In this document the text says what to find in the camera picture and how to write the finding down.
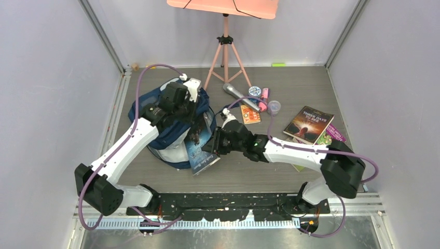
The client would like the purple magenta booklet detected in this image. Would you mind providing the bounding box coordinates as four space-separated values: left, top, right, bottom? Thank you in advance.
315 124 347 145

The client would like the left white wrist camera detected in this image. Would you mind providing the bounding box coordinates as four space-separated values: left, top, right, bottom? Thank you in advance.
179 74 201 103

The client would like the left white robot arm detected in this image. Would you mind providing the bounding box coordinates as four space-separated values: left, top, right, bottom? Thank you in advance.
74 78 201 216

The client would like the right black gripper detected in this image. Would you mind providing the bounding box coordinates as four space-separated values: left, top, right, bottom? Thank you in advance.
202 126 245 155

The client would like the brown cover book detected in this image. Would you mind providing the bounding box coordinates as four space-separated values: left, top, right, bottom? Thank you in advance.
283 106 335 145

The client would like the blue patterned round tin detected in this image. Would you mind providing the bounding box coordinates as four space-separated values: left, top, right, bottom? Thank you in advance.
248 86 262 99

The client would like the green yellow booklet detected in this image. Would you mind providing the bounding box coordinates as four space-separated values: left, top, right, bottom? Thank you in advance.
292 137 307 173

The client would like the pink music stand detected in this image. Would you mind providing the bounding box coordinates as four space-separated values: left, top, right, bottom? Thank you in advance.
167 0 279 89

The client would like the silver microphone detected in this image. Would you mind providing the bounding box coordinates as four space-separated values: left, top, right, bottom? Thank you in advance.
223 83 261 113

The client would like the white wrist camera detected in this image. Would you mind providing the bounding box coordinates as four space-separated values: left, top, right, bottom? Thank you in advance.
179 74 201 103
221 108 237 129

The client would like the clear small round container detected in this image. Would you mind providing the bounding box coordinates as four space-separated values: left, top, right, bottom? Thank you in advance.
267 100 281 116

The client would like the navy blue student backpack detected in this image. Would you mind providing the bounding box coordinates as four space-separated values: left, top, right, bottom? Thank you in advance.
147 89 217 169

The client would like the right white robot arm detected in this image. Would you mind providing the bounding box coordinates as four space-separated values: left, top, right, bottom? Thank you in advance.
202 120 365 213

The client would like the pink highlighter marker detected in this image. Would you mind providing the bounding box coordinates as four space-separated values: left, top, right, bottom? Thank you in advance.
258 88 269 112

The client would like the dark blue fantasy book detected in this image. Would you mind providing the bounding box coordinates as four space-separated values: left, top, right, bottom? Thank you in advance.
184 112 220 175

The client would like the orange calculator toy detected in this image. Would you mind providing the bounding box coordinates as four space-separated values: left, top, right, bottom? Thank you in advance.
240 105 261 125

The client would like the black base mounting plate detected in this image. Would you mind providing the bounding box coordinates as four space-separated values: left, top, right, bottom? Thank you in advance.
127 192 331 223

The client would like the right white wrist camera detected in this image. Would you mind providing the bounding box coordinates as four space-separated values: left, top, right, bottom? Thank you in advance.
221 108 237 129

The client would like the green tape piece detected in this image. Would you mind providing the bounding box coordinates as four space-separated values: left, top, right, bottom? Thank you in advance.
271 63 286 67

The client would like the small cork piece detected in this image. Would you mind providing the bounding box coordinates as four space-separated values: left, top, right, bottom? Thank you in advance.
131 63 140 71

